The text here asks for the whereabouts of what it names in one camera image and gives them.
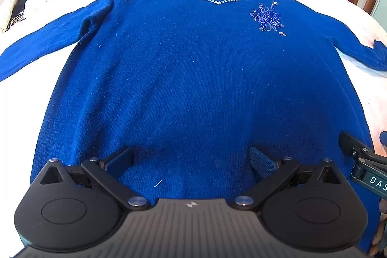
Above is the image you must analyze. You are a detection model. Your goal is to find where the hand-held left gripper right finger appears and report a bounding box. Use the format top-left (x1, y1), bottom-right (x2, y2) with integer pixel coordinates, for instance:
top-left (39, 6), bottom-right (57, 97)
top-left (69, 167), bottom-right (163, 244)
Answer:
top-left (232, 146), bottom-right (351, 212)

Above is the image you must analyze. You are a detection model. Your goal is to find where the person's right hand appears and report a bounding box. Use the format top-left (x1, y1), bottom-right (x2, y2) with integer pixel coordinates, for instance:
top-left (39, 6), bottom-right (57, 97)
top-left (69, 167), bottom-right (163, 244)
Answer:
top-left (369, 198), bottom-right (387, 257)

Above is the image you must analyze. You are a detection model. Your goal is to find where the blue knit sweater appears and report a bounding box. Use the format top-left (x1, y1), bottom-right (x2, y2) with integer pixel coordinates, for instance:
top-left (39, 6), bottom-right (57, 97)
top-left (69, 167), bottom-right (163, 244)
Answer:
top-left (0, 0), bottom-right (387, 255)

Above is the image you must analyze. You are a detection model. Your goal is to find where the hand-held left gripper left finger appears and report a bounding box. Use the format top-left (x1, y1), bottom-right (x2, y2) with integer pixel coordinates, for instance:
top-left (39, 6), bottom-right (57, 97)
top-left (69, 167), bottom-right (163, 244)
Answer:
top-left (32, 146), bottom-right (151, 212)

